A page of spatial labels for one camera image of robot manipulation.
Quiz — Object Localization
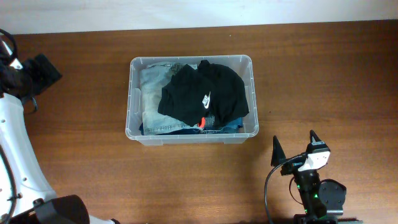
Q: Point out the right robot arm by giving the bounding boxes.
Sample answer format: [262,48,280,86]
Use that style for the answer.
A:
[271,130,346,223]

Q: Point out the dark blue jeans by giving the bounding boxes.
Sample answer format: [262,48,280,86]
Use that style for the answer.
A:
[200,118,243,134]

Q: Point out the black Nike shirt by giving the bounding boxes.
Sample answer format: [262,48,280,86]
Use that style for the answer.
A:
[158,60,249,128]

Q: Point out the dark blue teal cloth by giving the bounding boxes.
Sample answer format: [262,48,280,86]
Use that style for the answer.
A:
[139,123,201,136]

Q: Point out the clear plastic storage container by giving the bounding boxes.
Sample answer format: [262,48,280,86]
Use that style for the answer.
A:
[126,55,259,146]

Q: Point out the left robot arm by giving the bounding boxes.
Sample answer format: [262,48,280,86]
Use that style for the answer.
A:
[1,54,104,224]

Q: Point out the light blue jeans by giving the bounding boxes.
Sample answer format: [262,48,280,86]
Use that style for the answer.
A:
[139,62,198,136]

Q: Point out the black shorts red waistband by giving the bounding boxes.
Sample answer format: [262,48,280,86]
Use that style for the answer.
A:
[197,114,217,130]

